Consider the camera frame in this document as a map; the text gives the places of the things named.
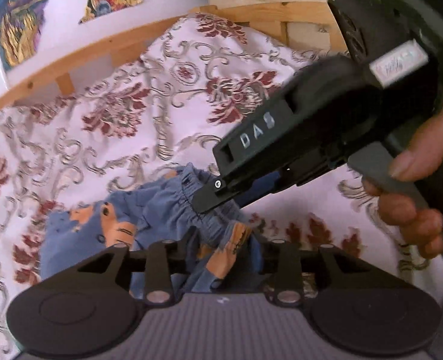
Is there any blue pyjama pants orange print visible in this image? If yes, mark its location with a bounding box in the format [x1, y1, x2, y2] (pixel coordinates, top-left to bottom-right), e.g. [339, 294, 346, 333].
[40, 164, 265, 294]

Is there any person right hand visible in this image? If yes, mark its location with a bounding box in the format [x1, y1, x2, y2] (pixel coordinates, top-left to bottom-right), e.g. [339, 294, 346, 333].
[362, 113, 443, 259]

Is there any floral white red bedspread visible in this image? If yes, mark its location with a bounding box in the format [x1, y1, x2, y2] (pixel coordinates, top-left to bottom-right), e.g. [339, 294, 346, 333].
[0, 12, 443, 357]

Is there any yellow patterned poster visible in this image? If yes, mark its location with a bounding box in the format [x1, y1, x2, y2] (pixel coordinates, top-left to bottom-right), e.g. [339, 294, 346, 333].
[0, 0, 48, 72]

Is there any wooden bed frame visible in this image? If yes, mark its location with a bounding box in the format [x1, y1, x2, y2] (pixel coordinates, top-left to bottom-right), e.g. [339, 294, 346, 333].
[0, 2, 346, 110]

